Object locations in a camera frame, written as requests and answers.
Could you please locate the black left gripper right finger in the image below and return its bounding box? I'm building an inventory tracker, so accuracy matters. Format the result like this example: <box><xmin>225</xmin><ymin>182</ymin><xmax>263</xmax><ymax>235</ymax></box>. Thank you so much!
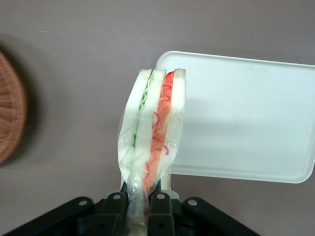
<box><xmin>147</xmin><ymin>192</ymin><xmax>257</xmax><ymax>236</ymax></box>

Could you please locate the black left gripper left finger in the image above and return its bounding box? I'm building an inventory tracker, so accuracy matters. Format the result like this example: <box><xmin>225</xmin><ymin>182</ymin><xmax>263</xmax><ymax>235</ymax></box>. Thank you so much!
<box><xmin>4</xmin><ymin>191</ymin><xmax>129</xmax><ymax>236</ymax></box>

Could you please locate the plastic triangle sandwich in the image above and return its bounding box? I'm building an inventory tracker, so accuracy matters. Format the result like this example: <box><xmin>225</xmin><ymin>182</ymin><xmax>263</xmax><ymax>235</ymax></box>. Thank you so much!
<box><xmin>117</xmin><ymin>68</ymin><xmax>187</xmax><ymax>236</ymax></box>

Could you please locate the cream plastic tray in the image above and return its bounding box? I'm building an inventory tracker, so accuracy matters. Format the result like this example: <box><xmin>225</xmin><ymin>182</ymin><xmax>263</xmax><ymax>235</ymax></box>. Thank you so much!
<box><xmin>155</xmin><ymin>51</ymin><xmax>315</xmax><ymax>184</ymax></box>

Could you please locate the brown wicker basket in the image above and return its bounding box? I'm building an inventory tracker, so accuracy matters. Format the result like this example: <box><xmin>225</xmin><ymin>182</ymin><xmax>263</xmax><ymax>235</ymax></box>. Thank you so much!
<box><xmin>0</xmin><ymin>50</ymin><xmax>28</xmax><ymax>165</ymax></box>

